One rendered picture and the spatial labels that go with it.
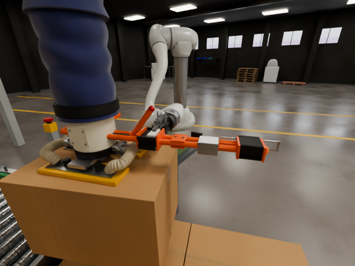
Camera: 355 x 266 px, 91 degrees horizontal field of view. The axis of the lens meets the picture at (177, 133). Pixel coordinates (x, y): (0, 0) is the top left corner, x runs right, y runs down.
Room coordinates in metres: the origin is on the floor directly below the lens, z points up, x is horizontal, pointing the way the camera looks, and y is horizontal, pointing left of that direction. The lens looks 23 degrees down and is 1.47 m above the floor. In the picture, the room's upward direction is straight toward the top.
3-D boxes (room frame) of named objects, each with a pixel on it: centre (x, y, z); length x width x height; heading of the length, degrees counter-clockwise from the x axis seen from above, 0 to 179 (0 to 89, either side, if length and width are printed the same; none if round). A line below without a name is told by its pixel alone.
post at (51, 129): (1.36, 1.05, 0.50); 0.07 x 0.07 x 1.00; 77
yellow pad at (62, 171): (0.57, 0.37, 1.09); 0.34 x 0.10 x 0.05; 76
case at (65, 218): (0.66, 0.33, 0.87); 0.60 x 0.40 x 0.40; 80
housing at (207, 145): (0.55, -0.11, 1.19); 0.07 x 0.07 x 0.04; 76
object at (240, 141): (0.51, -0.24, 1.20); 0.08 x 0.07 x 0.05; 76
